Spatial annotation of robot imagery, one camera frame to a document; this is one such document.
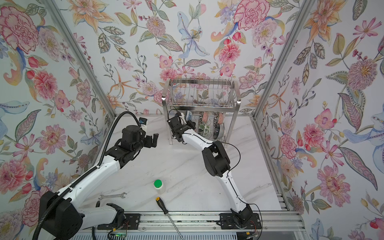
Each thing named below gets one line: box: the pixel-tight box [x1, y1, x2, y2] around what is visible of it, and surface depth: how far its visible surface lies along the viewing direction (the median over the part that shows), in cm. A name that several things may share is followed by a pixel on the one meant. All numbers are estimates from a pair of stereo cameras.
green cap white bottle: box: [153, 179, 166, 195], surface depth 78 cm
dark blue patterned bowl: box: [213, 123, 225, 140], surface depth 100 cm
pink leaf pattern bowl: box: [218, 112, 224, 125], surface depth 106 cm
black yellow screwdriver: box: [155, 197, 184, 240], surface depth 79 cm
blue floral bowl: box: [185, 110, 193, 121], surface depth 107 cm
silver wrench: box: [98, 192, 127, 200], surface depth 84 cm
